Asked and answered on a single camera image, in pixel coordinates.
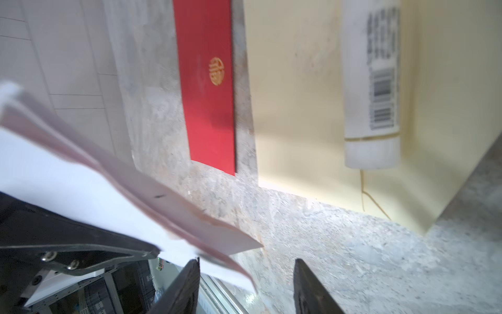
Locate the red envelope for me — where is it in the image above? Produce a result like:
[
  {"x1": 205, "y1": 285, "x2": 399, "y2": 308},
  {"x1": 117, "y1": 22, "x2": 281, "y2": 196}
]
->
[{"x1": 173, "y1": 1, "x2": 235, "y2": 175}]

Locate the white paper sheet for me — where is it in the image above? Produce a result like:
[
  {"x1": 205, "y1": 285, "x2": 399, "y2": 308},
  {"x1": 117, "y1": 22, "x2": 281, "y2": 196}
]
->
[{"x1": 1, "y1": 81, "x2": 260, "y2": 292}]

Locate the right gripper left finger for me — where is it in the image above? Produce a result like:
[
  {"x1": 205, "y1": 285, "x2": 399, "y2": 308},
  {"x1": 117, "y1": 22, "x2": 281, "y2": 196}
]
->
[{"x1": 147, "y1": 259, "x2": 201, "y2": 314}]

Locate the cream yellow envelope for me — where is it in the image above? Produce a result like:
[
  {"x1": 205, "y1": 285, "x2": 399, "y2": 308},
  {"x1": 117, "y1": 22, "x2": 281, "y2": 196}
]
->
[{"x1": 244, "y1": 1, "x2": 501, "y2": 234}]

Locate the white glue stick tube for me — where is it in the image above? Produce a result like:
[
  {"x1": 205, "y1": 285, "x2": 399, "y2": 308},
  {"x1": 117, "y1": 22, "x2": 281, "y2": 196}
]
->
[{"x1": 341, "y1": 1, "x2": 401, "y2": 170}]

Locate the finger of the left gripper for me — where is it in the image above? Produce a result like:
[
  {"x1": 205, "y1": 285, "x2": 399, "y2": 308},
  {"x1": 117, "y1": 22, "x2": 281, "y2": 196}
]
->
[{"x1": 1, "y1": 194, "x2": 159, "y2": 275}]

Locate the aluminium rail frame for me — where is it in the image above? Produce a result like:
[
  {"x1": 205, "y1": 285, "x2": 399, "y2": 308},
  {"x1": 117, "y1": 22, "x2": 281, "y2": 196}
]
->
[{"x1": 196, "y1": 274, "x2": 248, "y2": 314}]

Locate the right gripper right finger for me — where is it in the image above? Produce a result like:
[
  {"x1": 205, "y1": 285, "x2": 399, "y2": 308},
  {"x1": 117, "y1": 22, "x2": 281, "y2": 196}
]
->
[{"x1": 294, "y1": 259, "x2": 345, "y2": 314}]

